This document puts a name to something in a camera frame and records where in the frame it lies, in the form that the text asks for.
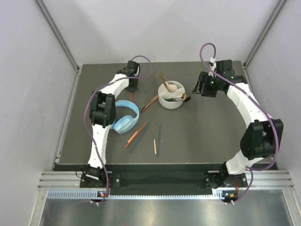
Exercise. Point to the dark teal chopstick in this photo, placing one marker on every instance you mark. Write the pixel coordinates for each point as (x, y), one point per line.
(139, 138)
(159, 140)

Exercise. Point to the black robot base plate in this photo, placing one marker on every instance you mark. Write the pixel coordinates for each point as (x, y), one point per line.
(160, 179)

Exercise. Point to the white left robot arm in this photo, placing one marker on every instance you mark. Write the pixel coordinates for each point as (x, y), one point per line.
(102, 113)

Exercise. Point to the copper utensil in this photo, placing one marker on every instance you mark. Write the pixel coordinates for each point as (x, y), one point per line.
(152, 100)

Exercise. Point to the light blue headphones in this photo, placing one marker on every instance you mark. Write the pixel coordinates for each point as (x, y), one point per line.
(127, 122)

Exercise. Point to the gold fork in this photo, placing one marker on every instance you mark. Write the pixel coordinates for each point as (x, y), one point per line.
(164, 82)

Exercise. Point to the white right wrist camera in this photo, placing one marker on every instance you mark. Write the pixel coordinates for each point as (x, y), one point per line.
(212, 61)

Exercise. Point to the silver copper chopstick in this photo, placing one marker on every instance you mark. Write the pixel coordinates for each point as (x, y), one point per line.
(154, 140)

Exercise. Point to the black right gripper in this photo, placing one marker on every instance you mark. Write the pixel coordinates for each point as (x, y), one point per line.
(203, 78)

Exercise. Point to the white divided round container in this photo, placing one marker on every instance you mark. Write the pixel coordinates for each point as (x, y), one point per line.
(177, 91)

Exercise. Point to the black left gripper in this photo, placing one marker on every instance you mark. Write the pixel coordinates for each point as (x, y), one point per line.
(133, 89)

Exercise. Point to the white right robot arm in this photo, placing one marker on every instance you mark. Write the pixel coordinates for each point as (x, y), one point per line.
(258, 141)

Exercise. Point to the gold spoon green handle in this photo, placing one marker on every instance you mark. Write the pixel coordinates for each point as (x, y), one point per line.
(175, 98)

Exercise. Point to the grey slotted cable duct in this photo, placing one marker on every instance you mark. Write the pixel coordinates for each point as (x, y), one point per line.
(98, 195)

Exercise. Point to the aluminium frame rail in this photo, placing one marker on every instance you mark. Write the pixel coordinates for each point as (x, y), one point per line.
(57, 34)

